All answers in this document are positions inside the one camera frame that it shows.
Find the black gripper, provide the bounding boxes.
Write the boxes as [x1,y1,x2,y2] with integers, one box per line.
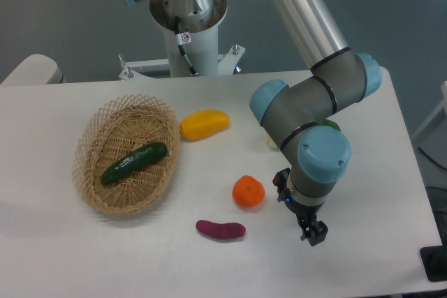
[288,199,328,246]

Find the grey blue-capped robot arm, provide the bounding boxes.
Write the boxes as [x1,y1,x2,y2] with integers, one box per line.
[124,0,382,245]

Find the green vegetable behind arm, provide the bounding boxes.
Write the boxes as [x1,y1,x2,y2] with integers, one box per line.
[319,119,341,131]

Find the dark green cucumber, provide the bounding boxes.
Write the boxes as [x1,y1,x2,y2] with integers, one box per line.
[100,142,168,185]

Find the oval woven wicker basket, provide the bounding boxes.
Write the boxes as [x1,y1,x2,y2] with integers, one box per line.
[72,94,180,215]

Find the orange tangerine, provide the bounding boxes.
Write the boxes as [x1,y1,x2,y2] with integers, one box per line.
[232,175,265,208]

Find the purple sweet potato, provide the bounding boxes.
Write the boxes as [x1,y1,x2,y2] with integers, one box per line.
[196,220,247,240]

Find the black device at table edge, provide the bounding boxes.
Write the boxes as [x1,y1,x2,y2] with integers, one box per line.
[420,246,446,283]

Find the yellow bell pepper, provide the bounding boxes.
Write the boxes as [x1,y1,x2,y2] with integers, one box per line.
[179,110,230,140]

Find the white rounded chair back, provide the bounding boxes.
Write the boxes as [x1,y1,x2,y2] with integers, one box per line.
[1,54,66,87]

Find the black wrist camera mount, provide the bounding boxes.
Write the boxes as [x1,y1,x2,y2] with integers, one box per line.
[272,167,291,202]

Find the white metal base frame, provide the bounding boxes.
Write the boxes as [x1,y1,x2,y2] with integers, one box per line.
[118,44,246,81]

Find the black cable on pedestal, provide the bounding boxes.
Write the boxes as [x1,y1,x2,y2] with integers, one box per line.
[173,15,199,77]

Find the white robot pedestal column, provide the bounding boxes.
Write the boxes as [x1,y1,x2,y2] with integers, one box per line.
[149,0,228,76]

